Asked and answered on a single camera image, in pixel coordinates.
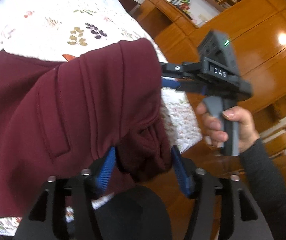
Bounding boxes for maroon pants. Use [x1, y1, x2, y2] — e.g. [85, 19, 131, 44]
[0, 38, 172, 217]

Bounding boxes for right forearm dark sleeve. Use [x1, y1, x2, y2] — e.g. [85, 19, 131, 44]
[240, 139, 286, 239]

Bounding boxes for right hand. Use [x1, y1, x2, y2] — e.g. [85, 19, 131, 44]
[196, 102, 260, 153]

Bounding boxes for wooden dresser cabinet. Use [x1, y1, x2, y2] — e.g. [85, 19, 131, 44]
[134, 0, 286, 172]

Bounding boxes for floral white quilt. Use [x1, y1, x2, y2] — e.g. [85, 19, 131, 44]
[0, 0, 202, 239]

